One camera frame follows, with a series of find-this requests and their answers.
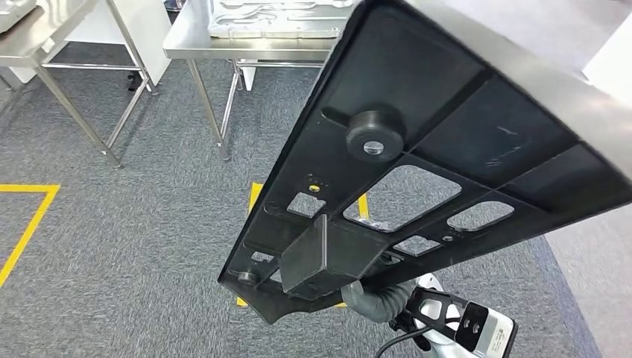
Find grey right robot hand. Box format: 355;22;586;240
358;219;393;233

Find black plastic panel part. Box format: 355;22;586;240
218;0;632;326

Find stainless steel workbench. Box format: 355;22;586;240
162;0;358;163

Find machined aluminium plate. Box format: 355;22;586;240
207;0;358;40

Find white cabinet with light strip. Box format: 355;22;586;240
581;13;632;107

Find white partition board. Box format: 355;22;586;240
8;0;172;89

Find steel side table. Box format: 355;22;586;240
0;0;160;170

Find pale grey tray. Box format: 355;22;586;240
0;0;39;34

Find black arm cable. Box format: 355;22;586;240
374;326;435;358

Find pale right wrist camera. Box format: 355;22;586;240
454;302;519;358

